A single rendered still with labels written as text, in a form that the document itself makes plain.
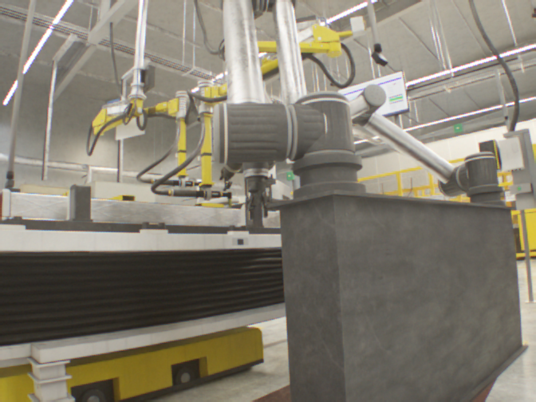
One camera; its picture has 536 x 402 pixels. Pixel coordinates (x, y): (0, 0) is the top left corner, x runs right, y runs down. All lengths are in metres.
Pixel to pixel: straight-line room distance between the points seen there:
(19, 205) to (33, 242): 0.26
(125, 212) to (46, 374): 0.72
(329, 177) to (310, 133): 0.15
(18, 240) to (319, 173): 0.97
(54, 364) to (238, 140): 1.04
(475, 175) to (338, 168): 1.45
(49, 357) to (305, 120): 1.22
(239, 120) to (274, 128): 0.11
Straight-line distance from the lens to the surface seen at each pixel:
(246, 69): 1.41
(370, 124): 2.54
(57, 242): 1.35
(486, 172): 2.54
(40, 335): 1.68
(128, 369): 2.02
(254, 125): 1.20
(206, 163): 2.51
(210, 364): 2.30
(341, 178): 1.22
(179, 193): 2.41
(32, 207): 1.56
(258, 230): 1.92
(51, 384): 1.60
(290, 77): 1.60
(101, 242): 1.41
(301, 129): 1.22
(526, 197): 3.99
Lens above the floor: 0.73
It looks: 9 degrees up
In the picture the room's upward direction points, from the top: 3 degrees counter-clockwise
